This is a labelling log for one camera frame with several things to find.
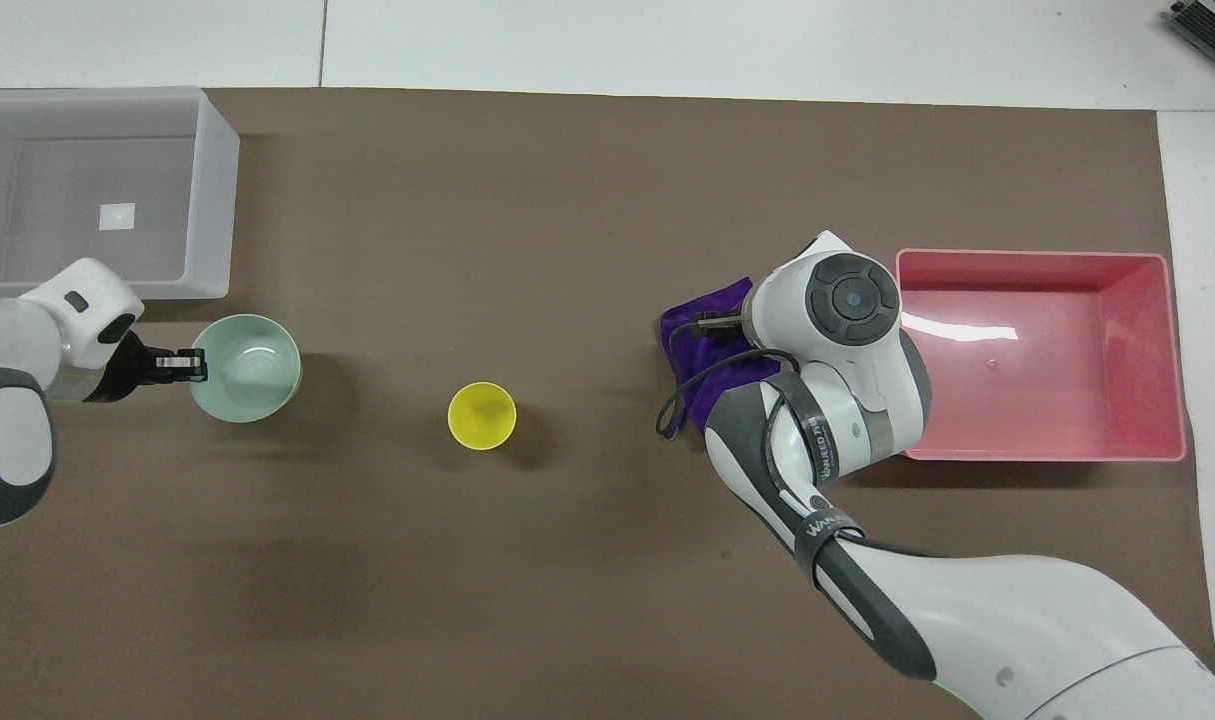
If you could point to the purple cloth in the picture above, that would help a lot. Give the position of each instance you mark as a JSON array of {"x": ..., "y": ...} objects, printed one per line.
[{"x": 727, "y": 385}]

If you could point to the white square label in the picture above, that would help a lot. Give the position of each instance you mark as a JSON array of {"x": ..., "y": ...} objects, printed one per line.
[{"x": 118, "y": 216}]

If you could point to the pale green cup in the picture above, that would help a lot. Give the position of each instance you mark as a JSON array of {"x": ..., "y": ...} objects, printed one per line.
[{"x": 257, "y": 395}]

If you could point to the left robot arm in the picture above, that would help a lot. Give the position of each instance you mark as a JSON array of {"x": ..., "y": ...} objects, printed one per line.
[{"x": 12, "y": 440}]

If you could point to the pink plastic box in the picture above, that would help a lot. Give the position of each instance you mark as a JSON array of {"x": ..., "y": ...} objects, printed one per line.
[{"x": 1042, "y": 365}]

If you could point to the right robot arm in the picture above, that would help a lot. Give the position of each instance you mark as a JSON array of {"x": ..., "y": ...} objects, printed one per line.
[{"x": 852, "y": 400}]

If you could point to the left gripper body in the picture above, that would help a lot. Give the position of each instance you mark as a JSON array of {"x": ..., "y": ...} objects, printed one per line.
[{"x": 127, "y": 368}]

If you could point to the translucent white plastic box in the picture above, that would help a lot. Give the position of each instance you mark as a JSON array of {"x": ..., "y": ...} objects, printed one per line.
[{"x": 97, "y": 180}]

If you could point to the yellow cup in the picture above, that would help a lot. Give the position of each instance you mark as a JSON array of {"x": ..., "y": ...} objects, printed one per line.
[{"x": 482, "y": 415}]

